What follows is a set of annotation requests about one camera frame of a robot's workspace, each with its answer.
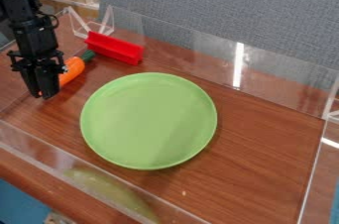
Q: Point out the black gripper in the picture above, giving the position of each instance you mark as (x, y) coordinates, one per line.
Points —
(46, 83)

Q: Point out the orange toy carrot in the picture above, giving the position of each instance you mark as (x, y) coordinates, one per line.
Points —
(76, 67)

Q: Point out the green round plate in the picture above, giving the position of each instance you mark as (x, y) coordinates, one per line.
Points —
(148, 121)

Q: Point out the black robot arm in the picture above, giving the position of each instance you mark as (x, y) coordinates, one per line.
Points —
(32, 27)

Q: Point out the red plastic block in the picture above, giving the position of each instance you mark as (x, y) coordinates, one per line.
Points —
(115, 48)

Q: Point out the clear acrylic enclosure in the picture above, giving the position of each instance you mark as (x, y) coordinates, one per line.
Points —
(268, 170)

